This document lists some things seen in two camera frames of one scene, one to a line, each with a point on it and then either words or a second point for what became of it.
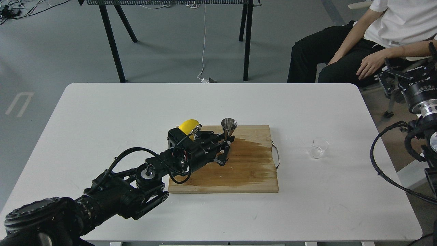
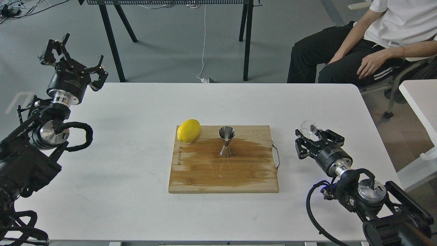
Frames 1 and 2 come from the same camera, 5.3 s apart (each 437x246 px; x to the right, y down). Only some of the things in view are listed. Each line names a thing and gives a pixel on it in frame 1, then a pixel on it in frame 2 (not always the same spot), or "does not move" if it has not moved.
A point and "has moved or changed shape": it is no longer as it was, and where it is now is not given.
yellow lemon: (187, 126) does not move
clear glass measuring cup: (319, 144) has moved or changed shape
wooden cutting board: (250, 168) does not move
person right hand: (338, 55) does not move
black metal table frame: (245, 29) does not move
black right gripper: (421, 83) to (333, 159)
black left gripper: (189, 154) to (69, 82)
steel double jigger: (228, 125) has moved or changed shape
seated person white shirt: (353, 52) does not move
